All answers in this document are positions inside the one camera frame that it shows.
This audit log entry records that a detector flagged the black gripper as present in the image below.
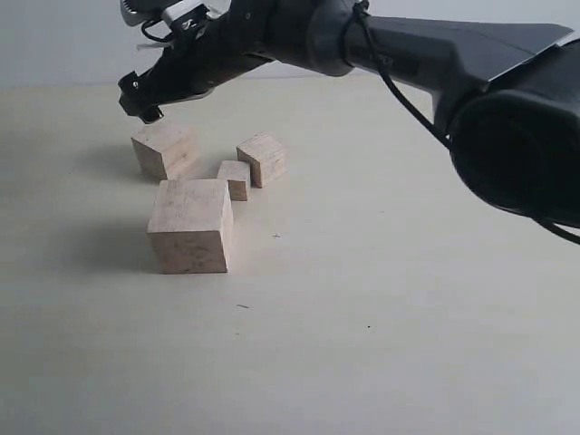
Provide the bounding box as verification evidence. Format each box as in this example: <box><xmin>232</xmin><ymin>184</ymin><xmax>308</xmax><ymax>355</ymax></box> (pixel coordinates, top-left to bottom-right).
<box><xmin>118</xmin><ymin>1</ymin><xmax>317</xmax><ymax>123</ymax></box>

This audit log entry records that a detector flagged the second largest wooden cube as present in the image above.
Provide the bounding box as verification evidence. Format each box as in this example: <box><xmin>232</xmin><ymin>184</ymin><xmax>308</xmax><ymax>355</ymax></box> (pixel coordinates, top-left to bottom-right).
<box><xmin>130</xmin><ymin>121</ymin><xmax>198</xmax><ymax>180</ymax></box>

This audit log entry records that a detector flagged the smallest wooden cube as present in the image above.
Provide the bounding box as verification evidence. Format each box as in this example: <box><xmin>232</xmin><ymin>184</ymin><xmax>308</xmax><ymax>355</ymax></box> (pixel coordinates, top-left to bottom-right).
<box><xmin>217</xmin><ymin>160</ymin><xmax>251</xmax><ymax>201</ymax></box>

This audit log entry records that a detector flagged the third largest wooden cube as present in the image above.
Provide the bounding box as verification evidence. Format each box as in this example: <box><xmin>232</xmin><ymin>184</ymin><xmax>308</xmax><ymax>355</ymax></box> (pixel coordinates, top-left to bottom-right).
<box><xmin>236</xmin><ymin>133</ymin><xmax>287</xmax><ymax>189</ymax></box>

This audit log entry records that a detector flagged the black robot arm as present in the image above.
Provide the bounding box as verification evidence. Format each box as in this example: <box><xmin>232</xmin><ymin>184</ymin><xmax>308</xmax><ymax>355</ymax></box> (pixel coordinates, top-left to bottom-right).
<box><xmin>119</xmin><ymin>1</ymin><xmax>579</xmax><ymax>227</ymax></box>

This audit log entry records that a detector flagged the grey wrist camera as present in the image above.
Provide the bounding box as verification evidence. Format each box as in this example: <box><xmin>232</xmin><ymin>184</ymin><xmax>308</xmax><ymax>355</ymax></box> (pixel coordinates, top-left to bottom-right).
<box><xmin>120</xmin><ymin>0</ymin><xmax>222</xmax><ymax>27</ymax></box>

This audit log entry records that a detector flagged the black cable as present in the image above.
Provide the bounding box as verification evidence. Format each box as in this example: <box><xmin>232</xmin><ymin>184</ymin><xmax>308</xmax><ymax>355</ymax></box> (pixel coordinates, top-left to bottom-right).
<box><xmin>343</xmin><ymin>0</ymin><xmax>580</xmax><ymax>246</ymax></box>

